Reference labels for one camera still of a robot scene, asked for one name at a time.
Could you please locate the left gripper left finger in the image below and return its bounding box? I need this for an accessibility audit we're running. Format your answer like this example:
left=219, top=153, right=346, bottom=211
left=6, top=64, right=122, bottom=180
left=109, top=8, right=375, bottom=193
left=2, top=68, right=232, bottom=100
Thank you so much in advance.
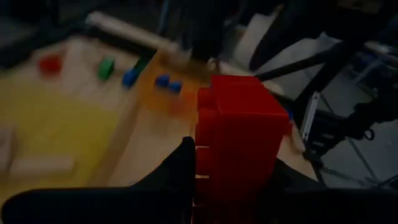
left=0, top=136, right=197, bottom=224

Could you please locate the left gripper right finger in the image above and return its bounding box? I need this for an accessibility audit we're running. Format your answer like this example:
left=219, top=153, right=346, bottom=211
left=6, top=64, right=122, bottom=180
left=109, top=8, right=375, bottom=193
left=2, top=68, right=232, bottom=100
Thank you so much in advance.
left=267, top=158, right=398, bottom=224

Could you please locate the red long plastic brick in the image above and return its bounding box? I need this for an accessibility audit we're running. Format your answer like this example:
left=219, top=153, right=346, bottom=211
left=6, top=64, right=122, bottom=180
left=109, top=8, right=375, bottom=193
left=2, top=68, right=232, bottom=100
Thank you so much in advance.
left=191, top=74, right=293, bottom=224

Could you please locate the blue small plastic brick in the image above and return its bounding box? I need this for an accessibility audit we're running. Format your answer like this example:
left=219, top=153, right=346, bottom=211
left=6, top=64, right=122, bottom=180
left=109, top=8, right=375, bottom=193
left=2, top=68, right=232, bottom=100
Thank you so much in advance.
left=121, top=68, right=139, bottom=88
left=167, top=80, right=183, bottom=94
left=154, top=73, right=170, bottom=88

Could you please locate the yellow translucent plastic bin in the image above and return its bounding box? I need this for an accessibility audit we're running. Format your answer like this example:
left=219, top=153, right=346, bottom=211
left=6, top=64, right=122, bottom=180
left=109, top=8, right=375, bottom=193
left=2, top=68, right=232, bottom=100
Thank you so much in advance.
left=0, top=77, right=125, bottom=200

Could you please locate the orange translucent plastic bin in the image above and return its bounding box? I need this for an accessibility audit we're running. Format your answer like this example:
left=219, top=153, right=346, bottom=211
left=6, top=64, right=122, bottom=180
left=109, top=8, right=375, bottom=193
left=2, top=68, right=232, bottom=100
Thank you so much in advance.
left=133, top=49, right=218, bottom=122

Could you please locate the green long plastic brick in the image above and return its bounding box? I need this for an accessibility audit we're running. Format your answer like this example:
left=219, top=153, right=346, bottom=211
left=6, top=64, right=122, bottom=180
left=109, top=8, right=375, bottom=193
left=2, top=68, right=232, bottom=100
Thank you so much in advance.
left=97, top=57, right=116, bottom=81

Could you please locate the green small plastic brick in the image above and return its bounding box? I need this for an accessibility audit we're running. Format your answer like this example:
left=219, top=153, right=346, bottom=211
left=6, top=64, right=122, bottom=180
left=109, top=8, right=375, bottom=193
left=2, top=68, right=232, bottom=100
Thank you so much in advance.
left=133, top=57, right=152, bottom=74

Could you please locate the red small plastic brick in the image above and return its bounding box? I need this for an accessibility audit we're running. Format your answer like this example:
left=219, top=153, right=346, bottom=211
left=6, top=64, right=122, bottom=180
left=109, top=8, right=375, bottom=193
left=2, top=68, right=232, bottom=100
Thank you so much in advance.
left=37, top=54, right=64, bottom=77

